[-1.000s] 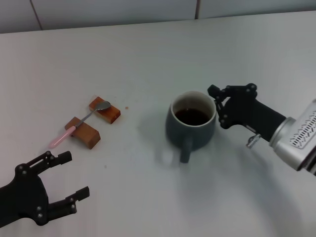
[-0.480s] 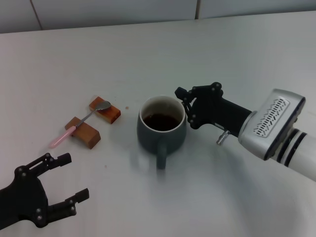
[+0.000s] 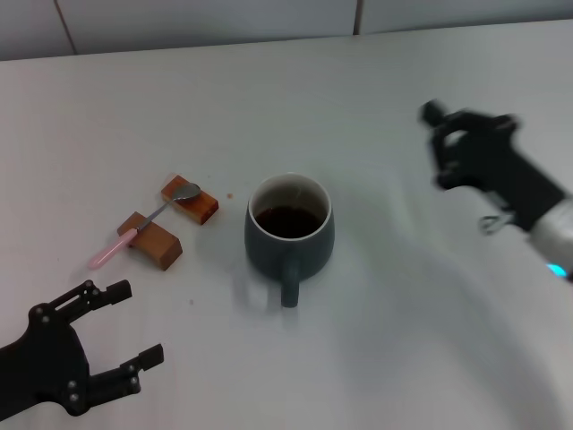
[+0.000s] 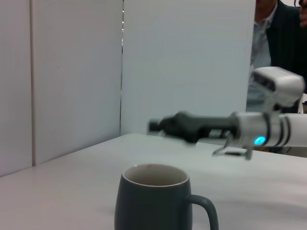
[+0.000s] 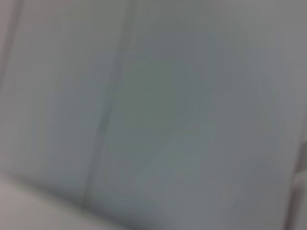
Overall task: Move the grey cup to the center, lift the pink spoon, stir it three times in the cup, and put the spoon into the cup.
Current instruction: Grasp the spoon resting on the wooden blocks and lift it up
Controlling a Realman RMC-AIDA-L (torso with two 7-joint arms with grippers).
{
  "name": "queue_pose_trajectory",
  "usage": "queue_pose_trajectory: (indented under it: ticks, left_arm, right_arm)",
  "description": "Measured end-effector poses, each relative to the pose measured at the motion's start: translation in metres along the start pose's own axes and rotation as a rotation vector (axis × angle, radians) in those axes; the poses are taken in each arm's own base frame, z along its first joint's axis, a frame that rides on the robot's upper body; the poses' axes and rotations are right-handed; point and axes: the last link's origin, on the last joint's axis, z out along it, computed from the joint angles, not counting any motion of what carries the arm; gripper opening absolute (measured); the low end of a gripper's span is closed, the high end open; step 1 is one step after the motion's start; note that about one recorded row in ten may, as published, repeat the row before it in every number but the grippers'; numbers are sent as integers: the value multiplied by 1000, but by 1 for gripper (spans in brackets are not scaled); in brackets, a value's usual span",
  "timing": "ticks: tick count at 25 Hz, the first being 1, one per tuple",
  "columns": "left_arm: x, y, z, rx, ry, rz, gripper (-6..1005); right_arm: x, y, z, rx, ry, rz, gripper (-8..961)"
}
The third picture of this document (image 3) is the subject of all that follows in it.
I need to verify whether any brown notched wooden block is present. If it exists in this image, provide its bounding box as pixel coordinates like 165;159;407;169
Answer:
116;211;184;271

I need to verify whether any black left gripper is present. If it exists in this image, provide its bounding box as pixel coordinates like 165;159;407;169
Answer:
0;279;166;422

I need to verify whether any reddish orange wooden block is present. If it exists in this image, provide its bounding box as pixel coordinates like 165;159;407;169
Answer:
160;174;220;226

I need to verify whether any dark coffee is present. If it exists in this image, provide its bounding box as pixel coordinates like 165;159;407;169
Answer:
257;204;324;241

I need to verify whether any grey ceramic cup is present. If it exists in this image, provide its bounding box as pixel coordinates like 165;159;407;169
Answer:
244;172;336;309

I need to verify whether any pink handled metal spoon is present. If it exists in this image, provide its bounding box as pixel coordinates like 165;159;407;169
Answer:
88;182;202;270

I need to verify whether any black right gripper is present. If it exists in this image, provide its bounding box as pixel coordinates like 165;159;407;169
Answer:
418;100;568;232

